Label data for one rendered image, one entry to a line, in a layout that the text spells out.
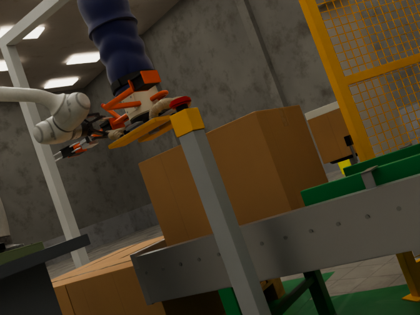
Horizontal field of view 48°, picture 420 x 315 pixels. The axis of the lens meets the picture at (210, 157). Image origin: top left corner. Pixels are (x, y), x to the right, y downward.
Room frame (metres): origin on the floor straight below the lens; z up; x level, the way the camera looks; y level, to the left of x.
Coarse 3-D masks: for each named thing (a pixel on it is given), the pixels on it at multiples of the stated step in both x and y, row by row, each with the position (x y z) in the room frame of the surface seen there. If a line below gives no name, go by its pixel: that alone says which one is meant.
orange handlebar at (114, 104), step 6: (126, 90) 1.83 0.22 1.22; (120, 96) 1.86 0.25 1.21; (126, 96) 1.84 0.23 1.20; (156, 96) 2.07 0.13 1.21; (162, 96) 2.10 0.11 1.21; (108, 102) 1.91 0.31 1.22; (114, 102) 1.88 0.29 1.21; (126, 102) 2.02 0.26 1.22; (132, 102) 2.04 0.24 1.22; (138, 102) 2.07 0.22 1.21; (108, 108) 1.92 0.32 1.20; (114, 108) 1.96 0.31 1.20; (120, 108) 1.99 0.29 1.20; (126, 114) 2.20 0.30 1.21; (120, 120) 2.24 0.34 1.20; (126, 120) 2.27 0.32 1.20; (78, 144) 2.47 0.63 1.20
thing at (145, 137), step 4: (164, 124) 2.18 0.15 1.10; (168, 124) 2.16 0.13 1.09; (160, 128) 2.20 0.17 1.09; (164, 128) 2.19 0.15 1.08; (168, 128) 2.23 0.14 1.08; (156, 132) 2.22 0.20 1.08; (160, 132) 2.26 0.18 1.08; (164, 132) 2.31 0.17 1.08; (144, 136) 2.27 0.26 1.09; (148, 136) 2.26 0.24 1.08; (152, 136) 2.28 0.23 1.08; (156, 136) 2.33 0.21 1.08; (140, 140) 2.29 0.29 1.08; (144, 140) 2.29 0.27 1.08; (148, 140) 2.34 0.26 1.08
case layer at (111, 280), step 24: (96, 264) 2.89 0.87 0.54; (120, 264) 2.35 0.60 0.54; (72, 288) 2.36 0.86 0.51; (96, 288) 2.26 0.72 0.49; (120, 288) 2.17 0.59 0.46; (72, 312) 2.39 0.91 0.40; (96, 312) 2.29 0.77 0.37; (120, 312) 2.20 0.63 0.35; (144, 312) 2.12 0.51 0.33; (168, 312) 2.07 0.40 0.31; (192, 312) 2.19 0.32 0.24; (216, 312) 2.32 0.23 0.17
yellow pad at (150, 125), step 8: (144, 120) 2.03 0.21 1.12; (152, 120) 1.95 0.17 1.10; (160, 120) 1.97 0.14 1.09; (168, 120) 2.02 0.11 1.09; (136, 128) 2.03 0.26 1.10; (144, 128) 2.00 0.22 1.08; (152, 128) 2.07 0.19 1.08; (128, 136) 2.06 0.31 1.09; (136, 136) 2.10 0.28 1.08; (112, 144) 2.13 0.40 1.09; (120, 144) 2.14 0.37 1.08
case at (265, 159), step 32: (224, 128) 1.71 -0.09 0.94; (256, 128) 1.64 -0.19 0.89; (288, 128) 1.80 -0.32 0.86; (160, 160) 1.90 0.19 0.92; (224, 160) 1.73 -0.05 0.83; (256, 160) 1.66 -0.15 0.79; (288, 160) 1.72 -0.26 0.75; (320, 160) 1.95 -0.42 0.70; (160, 192) 1.93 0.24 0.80; (192, 192) 1.84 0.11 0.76; (256, 192) 1.69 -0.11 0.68; (288, 192) 1.65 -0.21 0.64; (160, 224) 1.96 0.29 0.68; (192, 224) 1.87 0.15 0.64
